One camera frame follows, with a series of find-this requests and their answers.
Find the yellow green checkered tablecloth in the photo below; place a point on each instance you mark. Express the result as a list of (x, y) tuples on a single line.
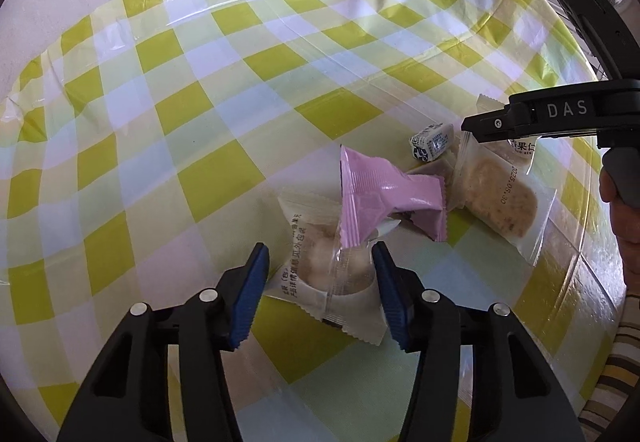
[(200, 121)]

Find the tan snack packet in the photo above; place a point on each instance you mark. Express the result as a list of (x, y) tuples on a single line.
[(435, 169)]

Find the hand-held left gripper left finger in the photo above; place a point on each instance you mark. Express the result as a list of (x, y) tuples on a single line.
[(247, 302)]

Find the person's right hand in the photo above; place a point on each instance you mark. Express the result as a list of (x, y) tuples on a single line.
[(607, 187)]

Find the pink snack packet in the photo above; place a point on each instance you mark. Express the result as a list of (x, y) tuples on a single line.
[(370, 192)]

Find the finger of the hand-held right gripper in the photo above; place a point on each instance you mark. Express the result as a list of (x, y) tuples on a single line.
[(492, 124)]

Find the clear packaged oat bar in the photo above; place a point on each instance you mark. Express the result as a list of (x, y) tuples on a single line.
[(505, 202)]

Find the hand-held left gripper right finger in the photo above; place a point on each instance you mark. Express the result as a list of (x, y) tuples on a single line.
[(392, 302)]

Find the clear pale cookie packet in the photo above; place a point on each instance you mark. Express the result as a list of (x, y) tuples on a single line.
[(325, 272)]

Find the small white blue candy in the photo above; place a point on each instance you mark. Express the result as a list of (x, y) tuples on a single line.
[(431, 141)]

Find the striped cloth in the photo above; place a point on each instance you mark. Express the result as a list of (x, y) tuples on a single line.
[(612, 372)]

